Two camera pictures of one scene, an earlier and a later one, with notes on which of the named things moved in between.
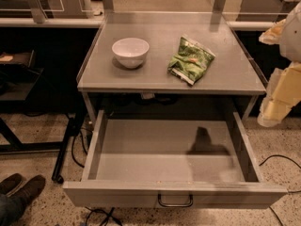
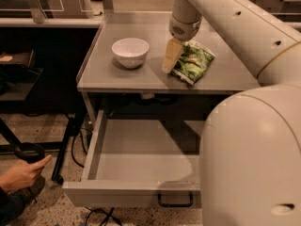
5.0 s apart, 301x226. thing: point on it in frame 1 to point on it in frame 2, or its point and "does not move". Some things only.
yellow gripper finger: (283, 95) to (172, 54)
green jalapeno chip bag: (191, 62) does not move
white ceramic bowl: (131, 52) does not move
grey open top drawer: (171, 163) does not move
